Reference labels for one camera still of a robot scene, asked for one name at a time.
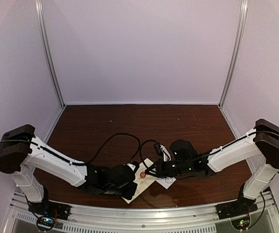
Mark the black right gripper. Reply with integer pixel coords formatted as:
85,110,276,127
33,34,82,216
145,159,192,179

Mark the red round sticker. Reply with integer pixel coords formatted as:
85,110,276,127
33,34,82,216
140,171,146,179

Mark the cream envelope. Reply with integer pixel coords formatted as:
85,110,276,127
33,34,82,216
123,162,157,204

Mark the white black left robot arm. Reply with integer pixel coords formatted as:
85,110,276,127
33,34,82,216
0,124,139,216

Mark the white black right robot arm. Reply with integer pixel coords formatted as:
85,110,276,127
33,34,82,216
145,119,279,215

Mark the white sticker sheet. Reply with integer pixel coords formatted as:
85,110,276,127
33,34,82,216
156,177,176,189

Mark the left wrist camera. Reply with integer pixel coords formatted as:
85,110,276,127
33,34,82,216
127,161,140,172

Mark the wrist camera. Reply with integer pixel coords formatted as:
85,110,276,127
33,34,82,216
127,161,140,172
154,143,171,162

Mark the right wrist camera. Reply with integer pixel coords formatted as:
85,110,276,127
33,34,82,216
154,143,171,162

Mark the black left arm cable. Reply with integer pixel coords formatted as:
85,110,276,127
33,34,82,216
81,133,141,166

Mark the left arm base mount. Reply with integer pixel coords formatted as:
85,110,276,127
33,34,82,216
25,195,70,232

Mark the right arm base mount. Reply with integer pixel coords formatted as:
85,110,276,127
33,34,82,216
216,193,258,231

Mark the aluminium front rail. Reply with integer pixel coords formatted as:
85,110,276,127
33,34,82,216
1,191,279,233

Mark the aluminium frame post rear right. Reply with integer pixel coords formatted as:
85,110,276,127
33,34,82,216
218,0,248,109

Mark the aluminium frame post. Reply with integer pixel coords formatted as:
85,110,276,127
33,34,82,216
34,0,66,109
218,0,248,109

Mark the aluminium frame post rear left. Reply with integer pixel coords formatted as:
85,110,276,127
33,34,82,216
34,0,66,109

